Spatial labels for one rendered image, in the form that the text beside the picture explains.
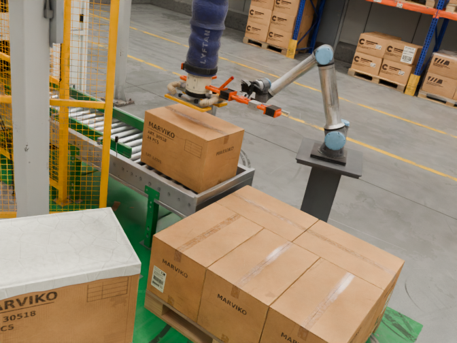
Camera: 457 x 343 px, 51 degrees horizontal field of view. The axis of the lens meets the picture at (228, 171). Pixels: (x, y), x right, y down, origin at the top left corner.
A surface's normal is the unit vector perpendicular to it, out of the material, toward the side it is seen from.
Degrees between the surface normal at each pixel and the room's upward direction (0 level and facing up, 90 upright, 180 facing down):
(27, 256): 0
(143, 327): 0
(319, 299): 0
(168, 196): 90
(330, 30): 90
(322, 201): 90
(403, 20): 90
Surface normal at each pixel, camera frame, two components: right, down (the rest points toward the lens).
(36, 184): 0.80, 0.38
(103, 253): 0.17, -0.88
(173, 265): -0.58, 0.27
